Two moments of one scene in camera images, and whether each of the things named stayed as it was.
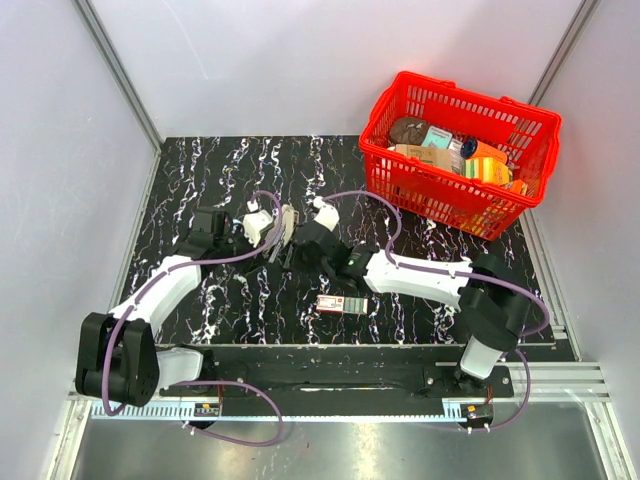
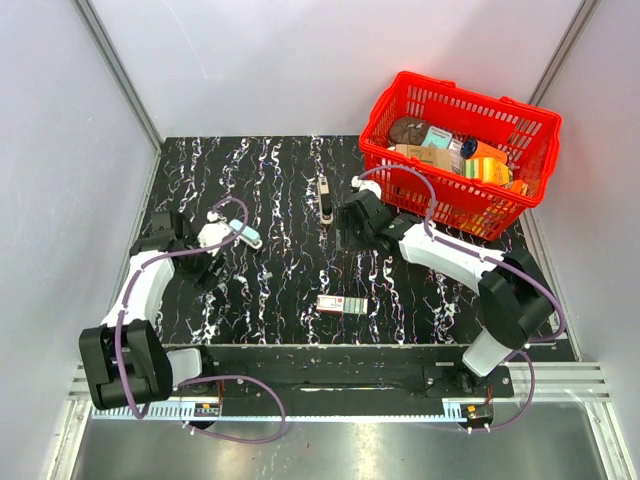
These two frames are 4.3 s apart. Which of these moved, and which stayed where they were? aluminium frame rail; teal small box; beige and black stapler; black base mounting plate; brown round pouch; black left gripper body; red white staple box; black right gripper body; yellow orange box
Moved: black left gripper body; black right gripper body; beige and black stapler
Stayed: aluminium frame rail; yellow orange box; teal small box; black base mounting plate; red white staple box; brown round pouch
